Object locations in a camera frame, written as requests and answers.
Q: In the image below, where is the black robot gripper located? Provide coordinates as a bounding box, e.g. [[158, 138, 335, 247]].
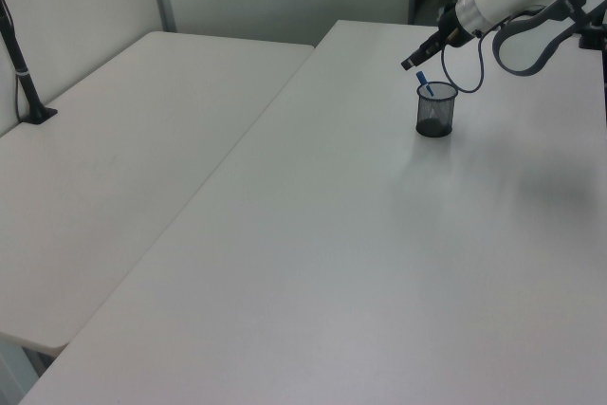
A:
[[400, 4, 476, 71]]

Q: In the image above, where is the white marker with blue cap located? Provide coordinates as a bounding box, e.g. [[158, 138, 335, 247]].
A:
[[415, 71, 436, 99]]

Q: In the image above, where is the black mesh pen cup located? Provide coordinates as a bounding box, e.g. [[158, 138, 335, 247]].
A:
[[415, 82, 459, 138]]

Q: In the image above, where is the white side table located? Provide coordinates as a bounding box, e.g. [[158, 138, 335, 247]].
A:
[[0, 30, 317, 358]]

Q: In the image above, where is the blue gripper cable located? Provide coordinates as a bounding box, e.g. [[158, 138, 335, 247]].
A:
[[440, 28, 487, 95]]

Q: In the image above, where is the black articulated camera stand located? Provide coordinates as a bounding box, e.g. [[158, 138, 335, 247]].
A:
[[561, 0, 607, 51]]

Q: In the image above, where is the black pole camera stand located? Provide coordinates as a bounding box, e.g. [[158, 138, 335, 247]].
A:
[[0, 0, 59, 126]]

